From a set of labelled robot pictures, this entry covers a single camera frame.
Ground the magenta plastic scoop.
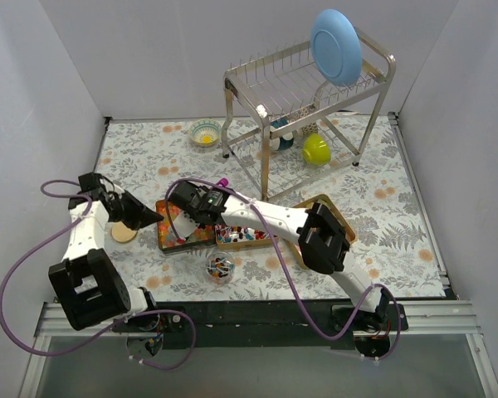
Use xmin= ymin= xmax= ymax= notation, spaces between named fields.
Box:
xmin=217 ymin=178 xmax=229 ymax=187

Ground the tin of lollipops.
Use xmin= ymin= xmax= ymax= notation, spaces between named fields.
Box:
xmin=214 ymin=226 xmax=272 ymax=250

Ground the tin of gummy candies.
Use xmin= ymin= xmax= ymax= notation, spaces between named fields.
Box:
xmin=155 ymin=200 xmax=215 ymax=253

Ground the clear plastic jar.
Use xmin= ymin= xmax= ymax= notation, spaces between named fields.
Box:
xmin=205 ymin=251 xmax=236 ymax=284

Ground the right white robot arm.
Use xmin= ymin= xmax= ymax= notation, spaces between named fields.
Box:
xmin=166 ymin=178 xmax=390 ymax=330

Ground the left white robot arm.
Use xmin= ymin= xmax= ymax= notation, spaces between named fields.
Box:
xmin=48 ymin=172 xmax=164 ymax=332

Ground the tin of popsicle candies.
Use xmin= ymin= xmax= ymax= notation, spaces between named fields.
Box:
xmin=285 ymin=194 xmax=356 ymax=269

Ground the round wooden jar lid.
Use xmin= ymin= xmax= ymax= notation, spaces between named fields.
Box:
xmin=110 ymin=222 xmax=138 ymax=244

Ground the patterned small bowl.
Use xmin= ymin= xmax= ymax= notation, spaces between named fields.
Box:
xmin=188 ymin=119 xmax=222 ymax=147

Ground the teal white bowl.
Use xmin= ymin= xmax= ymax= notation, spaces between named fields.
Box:
xmin=270 ymin=118 xmax=295 ymax=152

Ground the lime green bowl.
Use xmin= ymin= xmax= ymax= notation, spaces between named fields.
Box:
xmin=302 ymin=133 xmax=331 ymax=166

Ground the steel dish rack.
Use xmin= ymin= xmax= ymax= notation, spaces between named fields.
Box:
xmin=221 ymin=30 xmax=396 ymax=201

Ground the patterned cup in rack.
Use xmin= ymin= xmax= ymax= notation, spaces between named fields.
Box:
xmin=297 ymin=106 xmax=319 ymax=138

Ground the floral table mat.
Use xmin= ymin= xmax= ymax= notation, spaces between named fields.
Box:
xmin=97 ymin=116 xmax=444 ymax=301

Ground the blue plate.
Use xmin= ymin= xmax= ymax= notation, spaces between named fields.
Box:
xmin=310 ymin=9 xmax=363 ymax=87

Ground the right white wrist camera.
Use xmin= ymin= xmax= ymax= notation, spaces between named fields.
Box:
xmin=172 ymin=211 xmax=198 ymax=244

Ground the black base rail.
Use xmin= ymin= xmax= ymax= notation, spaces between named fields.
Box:
xmin=113 ymin=299 xmax=408 ymax=350

